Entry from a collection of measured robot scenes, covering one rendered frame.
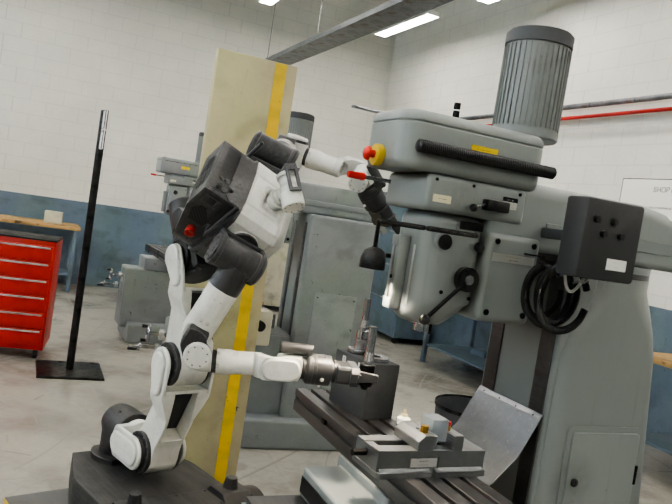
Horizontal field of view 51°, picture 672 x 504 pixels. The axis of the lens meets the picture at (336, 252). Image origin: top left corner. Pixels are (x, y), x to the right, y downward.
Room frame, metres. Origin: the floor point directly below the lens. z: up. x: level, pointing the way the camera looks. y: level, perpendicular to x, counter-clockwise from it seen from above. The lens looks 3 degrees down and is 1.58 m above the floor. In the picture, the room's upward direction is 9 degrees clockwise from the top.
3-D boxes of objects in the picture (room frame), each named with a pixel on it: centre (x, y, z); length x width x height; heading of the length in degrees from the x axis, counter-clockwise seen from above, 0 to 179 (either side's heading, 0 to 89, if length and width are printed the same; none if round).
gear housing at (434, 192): (2.06, -0.32, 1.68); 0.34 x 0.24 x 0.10; 114
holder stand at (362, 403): (2.39, -0.16, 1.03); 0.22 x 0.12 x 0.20; 31
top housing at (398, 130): (2.05, -0.29, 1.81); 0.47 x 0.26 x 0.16; 114
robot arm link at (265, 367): (1.97, 0.12, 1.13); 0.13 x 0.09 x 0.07; 99
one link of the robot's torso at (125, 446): (2.41, 0.54, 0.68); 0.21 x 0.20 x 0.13; 42
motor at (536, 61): (2.15, -0.51, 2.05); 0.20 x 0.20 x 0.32
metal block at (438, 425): (1.91, -0.34, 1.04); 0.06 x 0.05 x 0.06; 26
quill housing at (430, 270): (2.05, -0.29, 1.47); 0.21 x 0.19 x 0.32; 24
